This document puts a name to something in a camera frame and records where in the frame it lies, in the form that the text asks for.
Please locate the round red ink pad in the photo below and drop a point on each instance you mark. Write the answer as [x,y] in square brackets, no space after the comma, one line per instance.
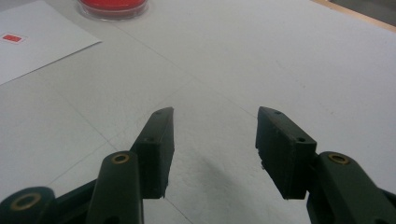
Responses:
[113,7]

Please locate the wooden table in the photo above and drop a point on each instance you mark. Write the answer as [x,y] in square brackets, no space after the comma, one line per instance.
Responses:
[358,14]

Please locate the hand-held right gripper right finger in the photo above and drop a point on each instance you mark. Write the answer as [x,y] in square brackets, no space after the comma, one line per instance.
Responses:
[285,155]

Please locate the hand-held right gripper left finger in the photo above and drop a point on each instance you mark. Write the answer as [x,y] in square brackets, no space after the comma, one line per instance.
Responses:
[155,155]

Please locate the white paper sheet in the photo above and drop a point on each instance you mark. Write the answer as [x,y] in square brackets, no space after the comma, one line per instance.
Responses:
[46,59]

